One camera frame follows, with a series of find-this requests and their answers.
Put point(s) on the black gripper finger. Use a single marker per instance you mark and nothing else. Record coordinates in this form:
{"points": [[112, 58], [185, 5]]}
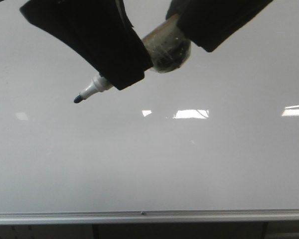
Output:
{"points": [[208, 23], [99, 31]]}

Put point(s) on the black whiteboard marker with tape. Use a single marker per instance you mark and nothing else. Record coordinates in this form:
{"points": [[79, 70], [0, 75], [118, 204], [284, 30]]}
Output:
{"points": [[168, 49]]}

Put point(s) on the white whiteboard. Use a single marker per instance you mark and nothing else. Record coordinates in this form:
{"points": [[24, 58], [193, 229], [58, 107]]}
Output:
{"points": [[220, 133]]}

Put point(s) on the aluminium whiteboard frame rail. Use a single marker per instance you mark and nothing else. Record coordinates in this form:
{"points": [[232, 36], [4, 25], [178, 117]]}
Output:
{"points": [[147, 217]]}

